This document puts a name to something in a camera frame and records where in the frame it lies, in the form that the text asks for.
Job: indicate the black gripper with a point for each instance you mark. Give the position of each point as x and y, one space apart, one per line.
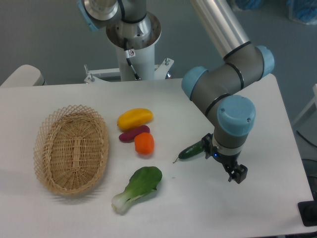
226 156

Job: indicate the green cucumber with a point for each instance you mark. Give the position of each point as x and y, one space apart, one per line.
190 151

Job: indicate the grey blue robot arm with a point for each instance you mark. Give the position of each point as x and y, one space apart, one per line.
214 92

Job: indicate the orange carrot piece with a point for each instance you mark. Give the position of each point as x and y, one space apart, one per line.
144 143

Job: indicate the green bok choy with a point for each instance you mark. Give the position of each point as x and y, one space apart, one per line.
143 182

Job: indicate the purple sweet potato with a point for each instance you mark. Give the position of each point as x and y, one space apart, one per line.
131 134

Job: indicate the yellow mango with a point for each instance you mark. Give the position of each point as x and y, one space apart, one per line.
134 118

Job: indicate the black device at table edge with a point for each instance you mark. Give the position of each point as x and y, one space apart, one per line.
308 213

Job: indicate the woven wicker basket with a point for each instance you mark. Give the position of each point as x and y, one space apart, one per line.
71 150

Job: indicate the blue plastic bag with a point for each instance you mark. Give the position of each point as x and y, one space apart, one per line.
302 11

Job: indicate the white chair armrest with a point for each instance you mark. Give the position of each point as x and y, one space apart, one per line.
25 76

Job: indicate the white furniture frame right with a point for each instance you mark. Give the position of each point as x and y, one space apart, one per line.
307 111

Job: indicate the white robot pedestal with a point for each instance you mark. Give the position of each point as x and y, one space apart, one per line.
135 52

